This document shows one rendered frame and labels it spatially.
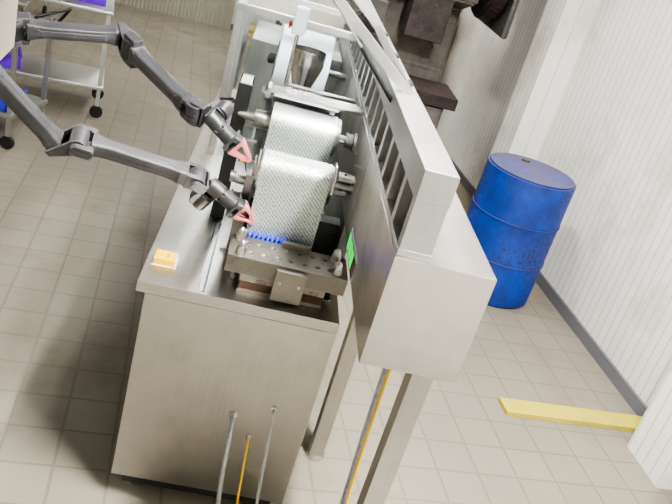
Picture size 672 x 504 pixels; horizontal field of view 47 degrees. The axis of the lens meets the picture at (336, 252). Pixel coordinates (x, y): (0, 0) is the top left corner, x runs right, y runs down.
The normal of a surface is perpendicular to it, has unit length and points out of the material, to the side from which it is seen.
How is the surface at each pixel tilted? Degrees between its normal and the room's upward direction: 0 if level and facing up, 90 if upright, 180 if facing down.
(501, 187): 90
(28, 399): 0
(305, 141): 92
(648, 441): 90
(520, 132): 90
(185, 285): 0
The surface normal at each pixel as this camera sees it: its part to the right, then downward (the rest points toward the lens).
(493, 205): -0.69, 0.13
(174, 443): 0.03, 0.44
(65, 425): 0.26, -0.87
